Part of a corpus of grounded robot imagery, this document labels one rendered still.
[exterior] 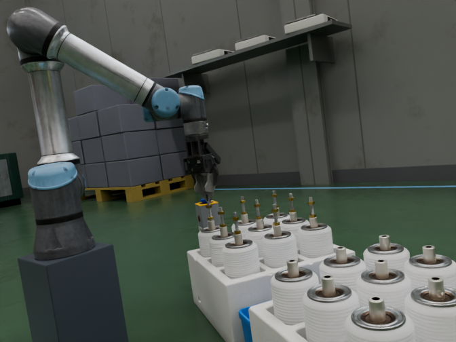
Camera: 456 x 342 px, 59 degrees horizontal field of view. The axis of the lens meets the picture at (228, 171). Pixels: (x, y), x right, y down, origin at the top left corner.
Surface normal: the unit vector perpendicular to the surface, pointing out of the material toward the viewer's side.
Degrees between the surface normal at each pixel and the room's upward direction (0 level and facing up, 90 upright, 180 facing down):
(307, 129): 90
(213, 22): 90
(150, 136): 90
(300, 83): 90
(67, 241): 73
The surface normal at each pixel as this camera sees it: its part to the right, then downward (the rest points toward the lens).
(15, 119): 0.73, -0.04
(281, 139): -0.67, 0.15
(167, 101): 0.25, 0.05
